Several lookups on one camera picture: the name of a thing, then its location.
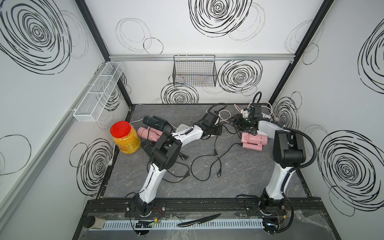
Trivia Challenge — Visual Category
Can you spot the black kitchen knife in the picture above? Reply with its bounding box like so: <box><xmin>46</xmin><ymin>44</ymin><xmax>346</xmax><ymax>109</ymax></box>
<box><xmin>177</xmin><ymin>214</ymin><xmax>221</xmax><ymax>228</ymax></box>

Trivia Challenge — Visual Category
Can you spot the tape roll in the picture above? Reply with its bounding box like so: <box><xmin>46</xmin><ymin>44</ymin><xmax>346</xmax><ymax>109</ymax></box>
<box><xmin>83</xmin><ymin>216</ymin><xmax>106</xmax><ymax>230</ymax></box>

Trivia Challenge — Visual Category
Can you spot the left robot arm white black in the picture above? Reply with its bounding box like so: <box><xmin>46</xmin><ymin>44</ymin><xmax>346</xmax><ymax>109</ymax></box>
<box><xmin>133</xmin><ymin>112</ymin><xmax>221</xmax><ymax>216</ymax></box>

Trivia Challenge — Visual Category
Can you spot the pink hair dryer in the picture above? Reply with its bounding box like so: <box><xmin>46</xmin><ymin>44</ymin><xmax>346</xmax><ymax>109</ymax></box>
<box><xmin>241</xmin><ymin>133</ymin><xmax>268</xmax><ymax>151</ymax></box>
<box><xmin>137</xmin><ymin>127</ymin><xmax>163</xmax><ymax>142</ymax></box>

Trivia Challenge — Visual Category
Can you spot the black cord with plug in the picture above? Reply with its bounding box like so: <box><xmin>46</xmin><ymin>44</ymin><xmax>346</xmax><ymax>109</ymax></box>
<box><xmin>189</xmin><ymin>142</ymin><xmax>244</xmax><ymax>182</ymax></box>

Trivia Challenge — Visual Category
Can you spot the white wire shelf basket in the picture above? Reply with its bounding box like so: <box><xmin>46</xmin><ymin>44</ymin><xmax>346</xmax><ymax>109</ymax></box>
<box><xmin>73</xmin><ymin>62</ymin><xmax>124</xmax><ymax>123</ymax></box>

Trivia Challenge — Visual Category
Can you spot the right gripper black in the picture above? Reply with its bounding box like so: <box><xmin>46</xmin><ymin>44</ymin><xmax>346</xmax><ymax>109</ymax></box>
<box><xmin>227</xmin><ymin>114</ymin><xmax>253</xmax><ymax>131</ymax></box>

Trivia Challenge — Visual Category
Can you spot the dark green hair dryer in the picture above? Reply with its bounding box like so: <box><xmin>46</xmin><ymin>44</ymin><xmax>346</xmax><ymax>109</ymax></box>
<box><xmin>143</xmin><ymin>116</ymin><xmax>173</xmax><ymax>131</ymax></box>

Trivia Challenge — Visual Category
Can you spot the beige power strip cord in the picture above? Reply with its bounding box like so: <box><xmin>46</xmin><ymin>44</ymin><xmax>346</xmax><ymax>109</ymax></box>
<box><xmin>218</xmin><ymin>99</ymin><xmax>280</xmax><ymax>122</ymax></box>

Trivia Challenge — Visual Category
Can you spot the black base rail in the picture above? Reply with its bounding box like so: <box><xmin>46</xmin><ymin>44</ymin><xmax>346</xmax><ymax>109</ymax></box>
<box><xmin>83</xmin><ymin>196</ymin><xmax>325</xmax><ymax>218</ymax></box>

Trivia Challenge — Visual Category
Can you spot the black wire basket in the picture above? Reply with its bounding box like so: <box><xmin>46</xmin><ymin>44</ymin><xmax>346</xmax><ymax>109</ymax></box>
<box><xmin>172</xmin><ymin>55</ymin><xmax>218</xmax><ymax>88</ymax></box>

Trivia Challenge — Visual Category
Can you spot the white vent strip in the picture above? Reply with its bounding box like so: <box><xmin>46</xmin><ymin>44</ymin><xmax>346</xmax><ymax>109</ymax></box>
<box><xmin>102</xmin><ymin>219</ymin><xmax>265</xmax><ymax>231</ymax></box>

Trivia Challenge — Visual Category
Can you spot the jar with red lid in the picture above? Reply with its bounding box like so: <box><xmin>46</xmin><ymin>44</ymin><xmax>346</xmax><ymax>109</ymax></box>
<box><xmin>110</xmin><ymin>121</ymin><xmax>141</xmax><ymax>154</ymax></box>

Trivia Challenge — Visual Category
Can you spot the white square power strip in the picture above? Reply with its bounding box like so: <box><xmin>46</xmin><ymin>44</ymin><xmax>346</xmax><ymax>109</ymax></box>
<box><xmin>176</xmin><ymin>124</ymin><xmax>193</xmax><ymax>135</ymax></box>

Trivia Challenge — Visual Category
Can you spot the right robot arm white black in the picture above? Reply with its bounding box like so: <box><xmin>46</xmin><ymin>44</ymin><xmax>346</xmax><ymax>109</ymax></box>
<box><xmin>233</xmin><ymin>104</ymin><xmax>318</xmax><ymax>216</ymax></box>

